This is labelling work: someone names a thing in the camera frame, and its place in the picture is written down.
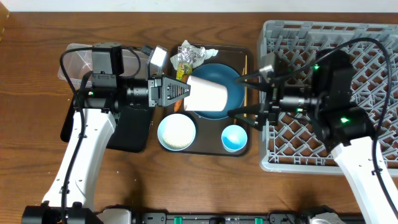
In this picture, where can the white rice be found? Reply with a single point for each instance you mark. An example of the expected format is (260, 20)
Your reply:
(178, 132)

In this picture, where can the pink cup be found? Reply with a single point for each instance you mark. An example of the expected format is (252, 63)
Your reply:
(205, 95)

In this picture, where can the black waste tray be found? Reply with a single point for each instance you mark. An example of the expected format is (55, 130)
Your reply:
(130, 130)

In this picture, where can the crumpled white tissue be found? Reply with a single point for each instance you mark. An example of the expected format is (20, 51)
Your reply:
(210, 53)

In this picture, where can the orange carrot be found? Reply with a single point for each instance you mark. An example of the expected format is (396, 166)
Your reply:
(177, 105)

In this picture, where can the brown serving tray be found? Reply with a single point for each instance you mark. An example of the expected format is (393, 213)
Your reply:
(208, 136)

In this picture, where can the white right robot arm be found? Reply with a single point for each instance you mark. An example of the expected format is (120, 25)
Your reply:
(343, 127)

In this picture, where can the grey dishwasher rack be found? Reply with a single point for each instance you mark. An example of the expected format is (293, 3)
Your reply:
(292, 146)

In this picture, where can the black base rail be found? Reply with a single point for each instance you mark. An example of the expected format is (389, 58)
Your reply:
(163, 218)

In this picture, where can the yellow snack wrapper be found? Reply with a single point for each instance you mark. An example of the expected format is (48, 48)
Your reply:
(184, 69)

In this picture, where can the light blue bowl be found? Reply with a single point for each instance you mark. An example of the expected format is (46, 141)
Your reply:
(161, 127)

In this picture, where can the crumpled foil wrapper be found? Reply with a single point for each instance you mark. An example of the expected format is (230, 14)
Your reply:
(187, 53)

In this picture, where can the light blue cup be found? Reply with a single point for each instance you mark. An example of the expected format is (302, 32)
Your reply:
(234, 138)

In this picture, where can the clear plastic bin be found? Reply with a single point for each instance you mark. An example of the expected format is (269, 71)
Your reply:
(76, 67)

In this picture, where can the dark blue plate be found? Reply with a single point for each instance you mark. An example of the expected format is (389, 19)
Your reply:
(226, 76)

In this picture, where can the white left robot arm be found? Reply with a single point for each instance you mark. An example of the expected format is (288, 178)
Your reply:
(71, 196)

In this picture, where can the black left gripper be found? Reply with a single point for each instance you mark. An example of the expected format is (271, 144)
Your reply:
(158, 93)

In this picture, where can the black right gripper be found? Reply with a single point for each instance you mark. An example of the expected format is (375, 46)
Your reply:
(263, 109)

